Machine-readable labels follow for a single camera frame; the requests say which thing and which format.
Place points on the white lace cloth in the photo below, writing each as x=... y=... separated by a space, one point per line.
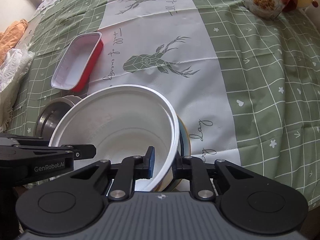
x=12 y=80

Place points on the stainless steel bowl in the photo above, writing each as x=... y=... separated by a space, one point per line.
x=47 y=122

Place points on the dark red plush toy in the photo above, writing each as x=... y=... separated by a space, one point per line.
x=291 y=5

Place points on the green checked bedsheet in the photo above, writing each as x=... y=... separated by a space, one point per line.
x=250 y=67

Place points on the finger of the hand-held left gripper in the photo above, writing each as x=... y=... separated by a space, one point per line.
x=25 y=141
x=82 y=151

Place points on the red rectangular plastic tray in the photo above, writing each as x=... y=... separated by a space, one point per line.
x=75 y=62

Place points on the white paper bowl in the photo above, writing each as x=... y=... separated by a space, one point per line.
x=112 y=125

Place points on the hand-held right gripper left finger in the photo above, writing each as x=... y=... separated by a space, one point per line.
x=150 y=163

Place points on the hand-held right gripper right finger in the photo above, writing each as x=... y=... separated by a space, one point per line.
x=185 y=163

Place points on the orange cloth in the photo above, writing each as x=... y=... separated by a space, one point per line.
x=11 y=40

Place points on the cream ceramic bowl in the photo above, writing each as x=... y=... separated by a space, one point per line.
x=181 y=122

